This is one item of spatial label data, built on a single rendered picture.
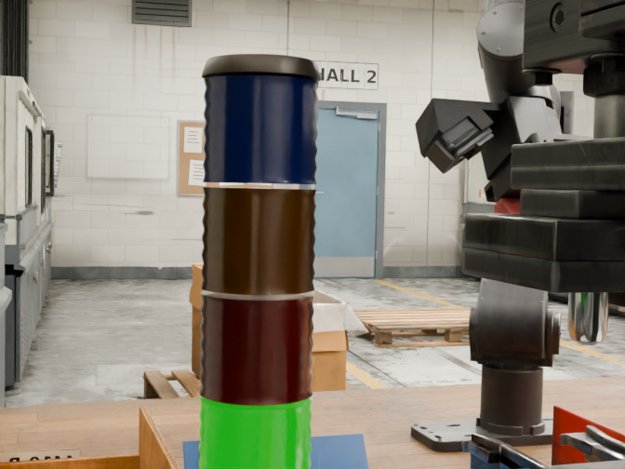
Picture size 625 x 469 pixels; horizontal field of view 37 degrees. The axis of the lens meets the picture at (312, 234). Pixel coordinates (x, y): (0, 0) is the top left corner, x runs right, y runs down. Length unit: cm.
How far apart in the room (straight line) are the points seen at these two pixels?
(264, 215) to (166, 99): 1109
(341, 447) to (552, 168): 34
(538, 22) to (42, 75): 1087
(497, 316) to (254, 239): 66
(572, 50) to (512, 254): 11
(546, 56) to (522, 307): 44
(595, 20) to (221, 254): 25
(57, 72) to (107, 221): 182
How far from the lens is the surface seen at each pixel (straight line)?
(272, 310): 30
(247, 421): 30
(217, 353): 30
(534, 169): 56
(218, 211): 30
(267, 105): 30
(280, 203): 30
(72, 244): 1132
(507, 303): 95
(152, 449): 73
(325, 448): 79
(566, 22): 54
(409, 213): 1201
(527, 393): 98
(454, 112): 85
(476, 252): 55
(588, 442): 68
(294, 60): 30
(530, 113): 88
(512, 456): 62
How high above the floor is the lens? 116
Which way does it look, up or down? 3 degrees down
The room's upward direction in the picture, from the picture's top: 1 degrees clockwise
